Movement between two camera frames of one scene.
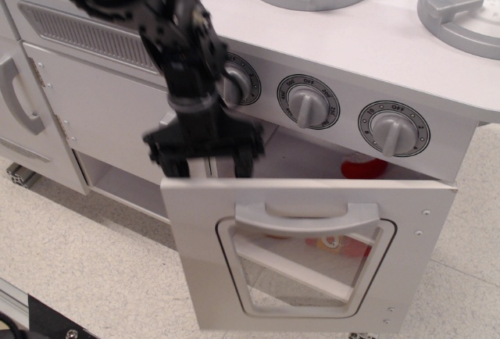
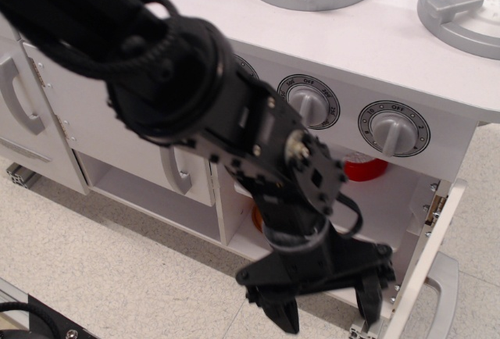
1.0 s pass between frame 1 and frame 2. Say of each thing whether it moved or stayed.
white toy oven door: moved
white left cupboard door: stayed
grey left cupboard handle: stayed
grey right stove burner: stayed
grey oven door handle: moved
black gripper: moved
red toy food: stayed
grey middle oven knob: stayed
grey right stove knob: stayed
